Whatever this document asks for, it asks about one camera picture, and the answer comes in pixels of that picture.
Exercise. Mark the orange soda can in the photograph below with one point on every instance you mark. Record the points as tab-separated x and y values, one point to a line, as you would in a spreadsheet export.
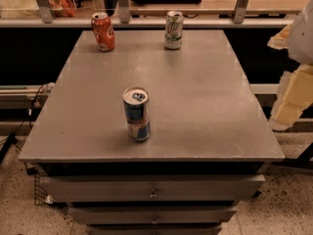
103	31

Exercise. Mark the green white 7up can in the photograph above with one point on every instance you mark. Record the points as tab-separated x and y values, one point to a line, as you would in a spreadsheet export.
173	30

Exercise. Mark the orange plastic bag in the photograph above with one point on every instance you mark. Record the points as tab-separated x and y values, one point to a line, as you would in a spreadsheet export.
62	8

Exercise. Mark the grey metal drawer cabinet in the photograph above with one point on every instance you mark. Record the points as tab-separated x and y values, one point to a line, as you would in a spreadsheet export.
209	140

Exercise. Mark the blue silver Red Bull can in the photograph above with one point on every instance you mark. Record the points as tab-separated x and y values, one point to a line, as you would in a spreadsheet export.
136	106

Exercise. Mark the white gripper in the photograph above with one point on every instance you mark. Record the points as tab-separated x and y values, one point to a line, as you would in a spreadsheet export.
302	38

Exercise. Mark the grey metal shelf frame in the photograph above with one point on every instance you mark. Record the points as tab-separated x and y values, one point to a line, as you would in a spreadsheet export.
126	13

